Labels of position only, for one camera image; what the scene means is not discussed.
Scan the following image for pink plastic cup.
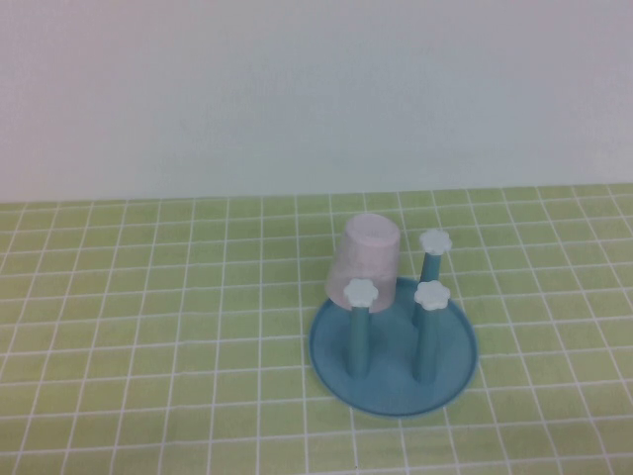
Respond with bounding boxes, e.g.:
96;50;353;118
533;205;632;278
323;213;401;315

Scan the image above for green checked table mat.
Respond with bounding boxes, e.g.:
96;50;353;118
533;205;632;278
0;182;633;475

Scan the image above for blue cup stand white caps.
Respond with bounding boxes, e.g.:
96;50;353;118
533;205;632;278
309;229;479;420

